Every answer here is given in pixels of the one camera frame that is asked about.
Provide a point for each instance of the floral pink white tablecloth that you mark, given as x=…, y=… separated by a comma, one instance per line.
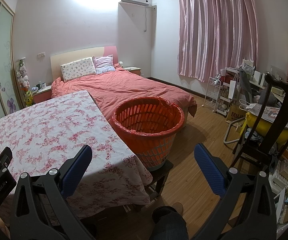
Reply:
x=44, y=136

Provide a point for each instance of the striped pink pillow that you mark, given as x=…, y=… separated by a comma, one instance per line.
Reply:
x=104, y=64

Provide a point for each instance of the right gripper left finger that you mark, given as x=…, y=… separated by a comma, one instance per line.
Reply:
x=29, y=219

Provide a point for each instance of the cluttered desk with items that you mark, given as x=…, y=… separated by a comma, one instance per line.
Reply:
x=237, y=113

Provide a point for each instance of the pink left nightstand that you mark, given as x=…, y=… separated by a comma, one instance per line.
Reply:
x=42, y=95

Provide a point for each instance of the coral red duvet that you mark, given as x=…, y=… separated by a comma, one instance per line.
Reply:
x=112, y=88

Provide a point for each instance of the floral white pillow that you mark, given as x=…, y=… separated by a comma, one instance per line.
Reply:
x=78, y=68

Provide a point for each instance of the orange lined laundry basket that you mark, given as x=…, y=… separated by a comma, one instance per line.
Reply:
x=148, y=127

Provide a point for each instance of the pink striped curtain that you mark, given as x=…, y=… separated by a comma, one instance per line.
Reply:
x=214, y=34

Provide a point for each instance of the right bedside nightstand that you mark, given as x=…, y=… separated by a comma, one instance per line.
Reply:
x=134, y=70

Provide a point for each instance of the hanging plush toy stack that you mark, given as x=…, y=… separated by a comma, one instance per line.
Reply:
x=23, y=83

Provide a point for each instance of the white wire rack shelf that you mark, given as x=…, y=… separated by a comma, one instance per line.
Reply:
x=212, y=94

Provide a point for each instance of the black stool under basket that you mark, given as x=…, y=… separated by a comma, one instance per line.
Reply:
x=159, y=178

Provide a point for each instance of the black tripod stand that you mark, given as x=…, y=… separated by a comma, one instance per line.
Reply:
x=268, y=138

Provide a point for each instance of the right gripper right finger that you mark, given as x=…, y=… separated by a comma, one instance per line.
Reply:
x=257, y=218

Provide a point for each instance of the white wall socket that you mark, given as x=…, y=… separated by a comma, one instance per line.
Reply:
x=41, y=55

